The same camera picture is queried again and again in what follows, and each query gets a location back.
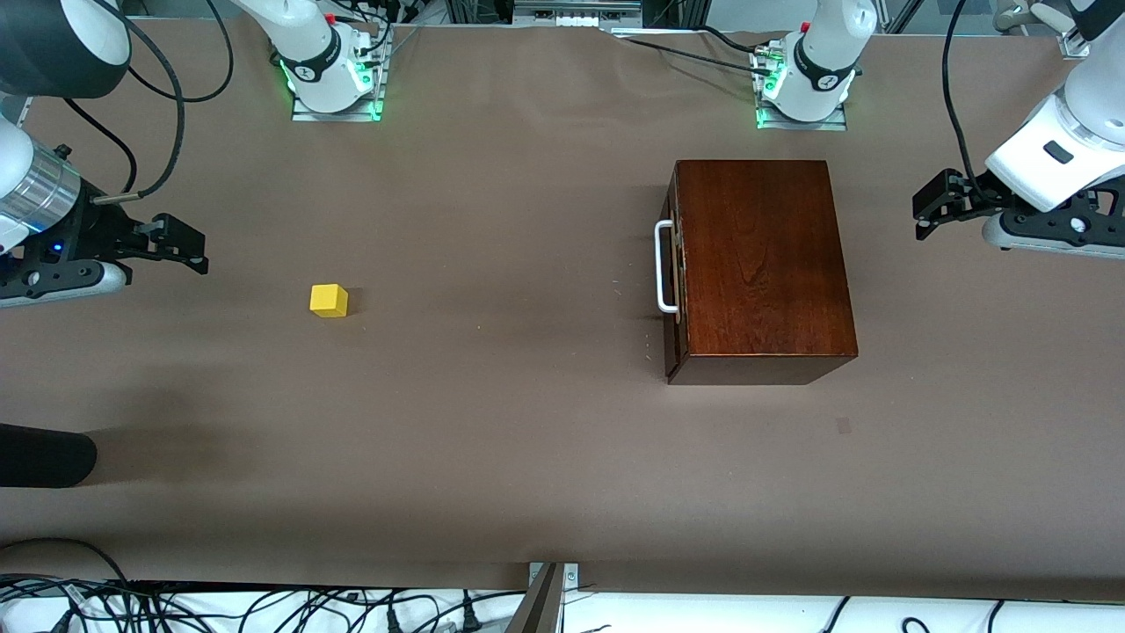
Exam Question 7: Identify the yellow cube block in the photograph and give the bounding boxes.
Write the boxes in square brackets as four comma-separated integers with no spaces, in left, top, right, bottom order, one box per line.
[309,284,350,319]

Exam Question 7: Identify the wooden drawer with white handle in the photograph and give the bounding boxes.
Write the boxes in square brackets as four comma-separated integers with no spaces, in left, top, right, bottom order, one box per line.
[655,163,687,384]

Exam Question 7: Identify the looping black cable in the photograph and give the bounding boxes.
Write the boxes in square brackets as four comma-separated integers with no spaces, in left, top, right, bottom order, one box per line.
[0,537,134,588]

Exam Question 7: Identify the aluminium frame rail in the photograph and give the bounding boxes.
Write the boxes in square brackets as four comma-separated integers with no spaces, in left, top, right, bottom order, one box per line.
[512,0,644,28]

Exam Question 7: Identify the brown table cover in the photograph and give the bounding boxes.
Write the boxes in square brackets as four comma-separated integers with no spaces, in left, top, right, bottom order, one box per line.
[0,18,1125,604]

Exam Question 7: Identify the tangled black cables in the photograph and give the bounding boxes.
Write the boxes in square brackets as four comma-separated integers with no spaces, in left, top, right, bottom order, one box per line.
[0,576,528,633]

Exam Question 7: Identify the dark wooden drawer cabinet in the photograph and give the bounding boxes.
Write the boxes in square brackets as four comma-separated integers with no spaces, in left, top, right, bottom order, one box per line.
[672,159,860,387]

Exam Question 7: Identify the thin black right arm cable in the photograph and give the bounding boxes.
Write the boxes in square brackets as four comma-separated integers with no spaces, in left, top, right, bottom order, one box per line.
[63,97,140,194]

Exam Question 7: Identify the beige chair part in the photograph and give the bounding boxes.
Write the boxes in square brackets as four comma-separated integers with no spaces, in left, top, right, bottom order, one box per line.
[993,0,1084,36]

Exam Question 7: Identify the silver bracket plate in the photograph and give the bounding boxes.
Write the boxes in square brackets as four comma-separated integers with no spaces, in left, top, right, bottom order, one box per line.
[528,563,580,593]

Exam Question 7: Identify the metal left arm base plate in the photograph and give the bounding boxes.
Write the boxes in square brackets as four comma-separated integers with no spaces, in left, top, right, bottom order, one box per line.
[755,48,850,132]

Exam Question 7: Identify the grey metal post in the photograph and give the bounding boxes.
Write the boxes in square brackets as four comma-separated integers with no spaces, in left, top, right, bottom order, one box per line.
[505,563,565,633]

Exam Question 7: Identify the black cable on table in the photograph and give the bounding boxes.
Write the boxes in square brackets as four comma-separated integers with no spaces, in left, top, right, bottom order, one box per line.
[615,26,781,76]

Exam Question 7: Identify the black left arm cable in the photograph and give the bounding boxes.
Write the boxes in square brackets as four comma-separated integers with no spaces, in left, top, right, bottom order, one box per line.
[941,0,991,183]

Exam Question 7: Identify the black cylindrical object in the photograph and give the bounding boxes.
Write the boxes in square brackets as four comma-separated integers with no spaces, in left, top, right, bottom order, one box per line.
[0,424,98,490]

